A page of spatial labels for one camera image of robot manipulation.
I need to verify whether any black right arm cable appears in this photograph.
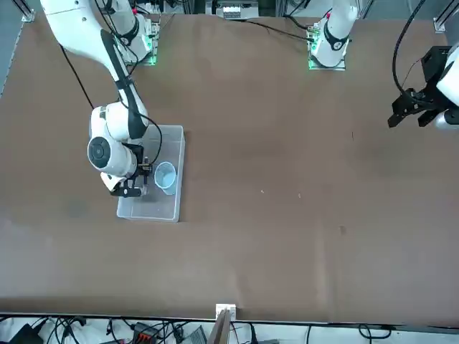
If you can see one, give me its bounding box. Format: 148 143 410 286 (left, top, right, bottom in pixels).
59 0 163 171

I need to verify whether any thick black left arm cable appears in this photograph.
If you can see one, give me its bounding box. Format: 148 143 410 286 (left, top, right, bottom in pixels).
392 0 433 95

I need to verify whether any clear plastic box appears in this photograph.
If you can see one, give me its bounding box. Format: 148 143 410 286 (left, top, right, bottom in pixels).
116 124 186 224

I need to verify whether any grey power strip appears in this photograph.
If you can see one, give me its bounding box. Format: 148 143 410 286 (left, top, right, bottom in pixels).
222 0 260 21

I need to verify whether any black power adapter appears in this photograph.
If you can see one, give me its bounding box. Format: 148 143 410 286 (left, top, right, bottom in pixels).
6 323 41 344

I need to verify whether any black wrist bracket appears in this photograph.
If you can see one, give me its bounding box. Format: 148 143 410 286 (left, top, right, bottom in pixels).
421 45 452 86
109 185 143 199

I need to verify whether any black left arm base cable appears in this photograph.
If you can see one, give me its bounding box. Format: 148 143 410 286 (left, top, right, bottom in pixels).
243 19 309 40

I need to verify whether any black right wrist bracket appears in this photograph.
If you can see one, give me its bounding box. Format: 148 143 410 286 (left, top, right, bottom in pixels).
109 185 143 199

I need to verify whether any orange black plug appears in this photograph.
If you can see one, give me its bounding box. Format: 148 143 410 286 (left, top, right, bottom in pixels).
131 323 161 344

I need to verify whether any aluminium profile post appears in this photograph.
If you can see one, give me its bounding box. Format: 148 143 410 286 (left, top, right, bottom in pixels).
14 0 37 22
432 0 457 34
214 303 239 320

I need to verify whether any black left wrist bracket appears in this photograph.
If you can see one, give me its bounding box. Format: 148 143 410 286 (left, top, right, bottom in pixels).
421 45 452 86

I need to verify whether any blue pencil holder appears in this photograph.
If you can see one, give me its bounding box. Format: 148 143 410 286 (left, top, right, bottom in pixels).
153 161 178 196

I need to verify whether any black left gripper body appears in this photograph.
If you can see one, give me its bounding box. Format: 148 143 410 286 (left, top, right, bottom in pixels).
407 84 448 115

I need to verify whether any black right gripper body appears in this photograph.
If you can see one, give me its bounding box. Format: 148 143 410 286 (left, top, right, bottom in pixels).
123 143 146 180

